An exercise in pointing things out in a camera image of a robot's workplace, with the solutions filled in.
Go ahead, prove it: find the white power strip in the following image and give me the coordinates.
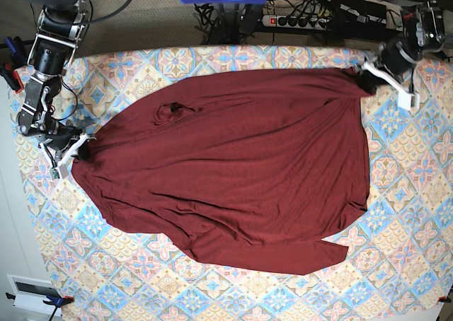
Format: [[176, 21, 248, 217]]
[[261, 15, 328, 31]]

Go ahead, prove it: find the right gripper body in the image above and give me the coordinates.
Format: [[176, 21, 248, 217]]
[[37, 124, 96, 168]]

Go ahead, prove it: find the maroon t-shirt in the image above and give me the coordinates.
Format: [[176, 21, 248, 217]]
[[71, 69, 369, 275]]

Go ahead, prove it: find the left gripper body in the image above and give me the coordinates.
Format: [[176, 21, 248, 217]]
[[355, 40, 422, 87]]

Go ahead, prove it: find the blue clamp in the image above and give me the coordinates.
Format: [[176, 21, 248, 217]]
[[1, 36, 26, 93], [5, 293, 74, 320]]

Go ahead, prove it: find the blue clamp lower left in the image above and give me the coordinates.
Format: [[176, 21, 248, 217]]
[[5, 293, 74, 320]]

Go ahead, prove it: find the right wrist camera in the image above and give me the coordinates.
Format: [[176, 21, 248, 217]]
[[49, 165, 69, 180]]

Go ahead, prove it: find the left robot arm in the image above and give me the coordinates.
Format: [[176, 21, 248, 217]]
[[357, 0, 446, 94]]

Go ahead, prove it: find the orange clamp right edge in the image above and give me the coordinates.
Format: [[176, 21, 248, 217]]
[[437, 296, 452, 303]]

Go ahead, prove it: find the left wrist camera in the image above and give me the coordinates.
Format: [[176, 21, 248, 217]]
[[397, 91, 420, 110]]

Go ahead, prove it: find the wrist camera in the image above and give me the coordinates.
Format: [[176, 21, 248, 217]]
[[49, 165, 69, 180], [397, 91, 420, 110]]

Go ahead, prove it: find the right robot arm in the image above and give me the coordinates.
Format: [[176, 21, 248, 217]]
[[17, 0, 96, 174]]

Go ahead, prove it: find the patterned tablecloth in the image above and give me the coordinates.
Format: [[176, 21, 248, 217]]
[[14, 59, 452, 320]]

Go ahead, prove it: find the white floor vent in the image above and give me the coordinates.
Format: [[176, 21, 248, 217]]
[[7, 274, 59, 316]]

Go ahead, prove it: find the blue clamp upper left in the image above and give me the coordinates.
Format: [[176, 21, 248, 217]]
[[1, 36, 26, 93]]

